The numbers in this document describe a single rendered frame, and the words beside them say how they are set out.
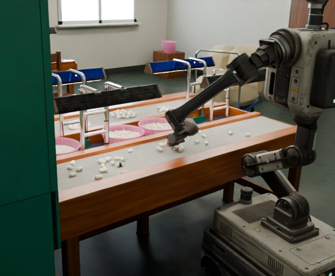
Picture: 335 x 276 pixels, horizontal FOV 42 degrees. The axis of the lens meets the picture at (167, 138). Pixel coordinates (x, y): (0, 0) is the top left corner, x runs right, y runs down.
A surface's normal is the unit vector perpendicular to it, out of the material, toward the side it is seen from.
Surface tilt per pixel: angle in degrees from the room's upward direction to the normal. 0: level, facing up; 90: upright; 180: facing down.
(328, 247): 0
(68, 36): 90
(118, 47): 90
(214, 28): 90
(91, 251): 0
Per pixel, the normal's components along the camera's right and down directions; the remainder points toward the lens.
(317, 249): 0.04, -0.94
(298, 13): -0.75, 0.19
